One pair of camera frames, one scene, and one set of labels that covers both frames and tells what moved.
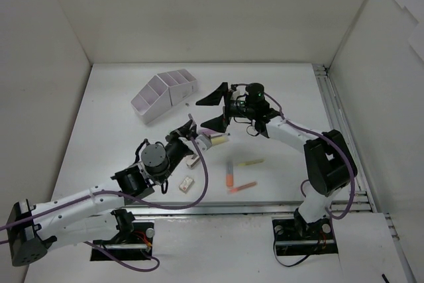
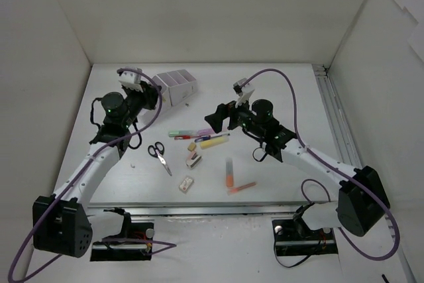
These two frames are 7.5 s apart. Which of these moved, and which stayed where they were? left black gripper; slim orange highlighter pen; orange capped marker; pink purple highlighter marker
Moved: left black gripper
Stayed: slim orange highlighter pen; pink purple highlighter marker; orange capped marker
